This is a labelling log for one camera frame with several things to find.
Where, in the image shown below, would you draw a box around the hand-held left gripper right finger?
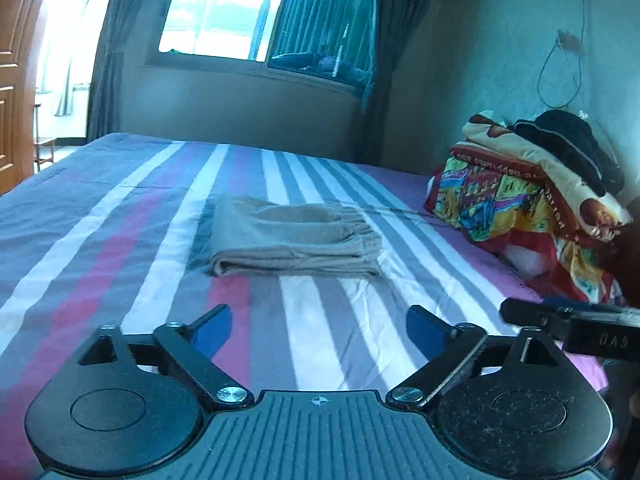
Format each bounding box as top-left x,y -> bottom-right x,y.
386,305 -> 581,409

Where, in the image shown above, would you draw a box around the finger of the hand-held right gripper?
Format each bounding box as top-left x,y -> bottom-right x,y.
500,296 -> 628,343

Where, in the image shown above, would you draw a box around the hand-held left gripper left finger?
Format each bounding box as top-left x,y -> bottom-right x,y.
62,304 -> 254,409

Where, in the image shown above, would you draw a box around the beige pants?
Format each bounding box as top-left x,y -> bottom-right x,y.
207,196 -> 385,279

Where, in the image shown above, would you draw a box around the white pillow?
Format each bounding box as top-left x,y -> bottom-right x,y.
499,244 -> 557,277

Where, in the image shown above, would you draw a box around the colourful printed blanket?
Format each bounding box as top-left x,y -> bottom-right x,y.
424,110 -> 635,307

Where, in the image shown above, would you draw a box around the striped bed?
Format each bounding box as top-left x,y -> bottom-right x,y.
0,132 -> 608,480

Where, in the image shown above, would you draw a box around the black garment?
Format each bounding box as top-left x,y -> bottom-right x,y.
513,109 -> 627,197

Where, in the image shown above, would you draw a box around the wooden chair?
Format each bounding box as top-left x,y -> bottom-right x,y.
32,102 -> 59,174

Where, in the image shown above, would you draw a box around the dark curtain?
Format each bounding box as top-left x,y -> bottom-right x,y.
359,0 -> 443,163
86,0 -> 151,144

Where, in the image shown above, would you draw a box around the wooden door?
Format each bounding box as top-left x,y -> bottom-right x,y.
0,0 -> 41,197

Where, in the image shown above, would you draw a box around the glass window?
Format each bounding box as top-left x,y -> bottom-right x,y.
142,0 -> 376,93

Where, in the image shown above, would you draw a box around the wall cable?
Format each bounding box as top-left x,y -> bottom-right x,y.
537,0 -> 590,111

